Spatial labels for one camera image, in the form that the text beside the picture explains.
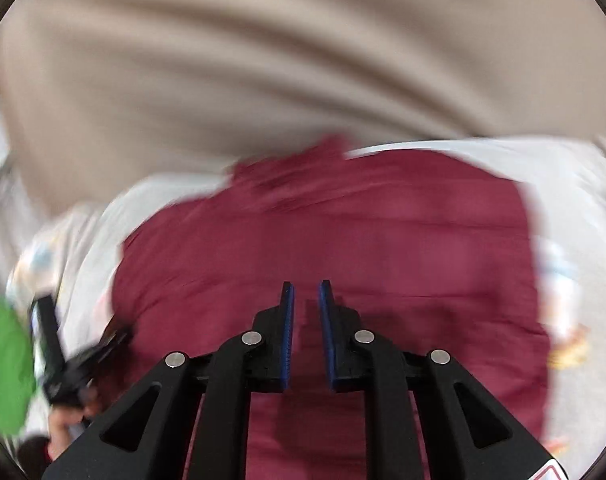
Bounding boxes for maroon quilted puffer jacket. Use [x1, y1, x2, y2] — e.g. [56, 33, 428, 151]
[110, 132, 551, 480]

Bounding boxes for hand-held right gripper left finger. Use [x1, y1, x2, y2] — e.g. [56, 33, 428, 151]
[43, 282, 295, 480]

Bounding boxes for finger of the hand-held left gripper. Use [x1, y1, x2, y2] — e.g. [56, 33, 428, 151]
[85, 317, 134, 366]

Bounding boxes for green object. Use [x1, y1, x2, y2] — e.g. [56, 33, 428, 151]
[0, 299, 36, 436]

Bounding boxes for person's left hand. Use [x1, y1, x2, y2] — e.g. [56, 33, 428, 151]
[48, 392, 101, 461]

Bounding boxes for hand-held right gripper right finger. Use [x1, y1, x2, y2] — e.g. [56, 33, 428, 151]
[318, 280, 566, 480]

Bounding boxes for grey floral blanket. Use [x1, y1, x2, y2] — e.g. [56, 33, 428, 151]
[0, 132, 606, 466]

